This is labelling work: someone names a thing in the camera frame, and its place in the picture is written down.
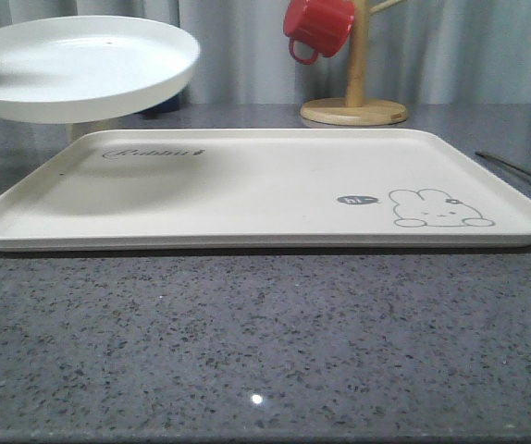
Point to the white round plate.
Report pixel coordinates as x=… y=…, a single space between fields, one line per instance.
x=87 y=68

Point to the yellow mug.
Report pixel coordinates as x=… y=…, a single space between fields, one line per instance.
x=78 y=130

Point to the dark blue mug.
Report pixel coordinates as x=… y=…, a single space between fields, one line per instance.
x=170 y=105

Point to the beige rabbit serving tray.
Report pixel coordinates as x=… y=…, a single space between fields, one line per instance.
x=249 y=188

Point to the red mug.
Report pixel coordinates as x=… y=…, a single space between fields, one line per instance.
x=317 y=28

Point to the wooden mug tree stand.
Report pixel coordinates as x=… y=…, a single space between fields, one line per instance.
x=355 y=109

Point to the grey curtain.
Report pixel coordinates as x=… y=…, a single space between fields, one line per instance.
x=420 y=52

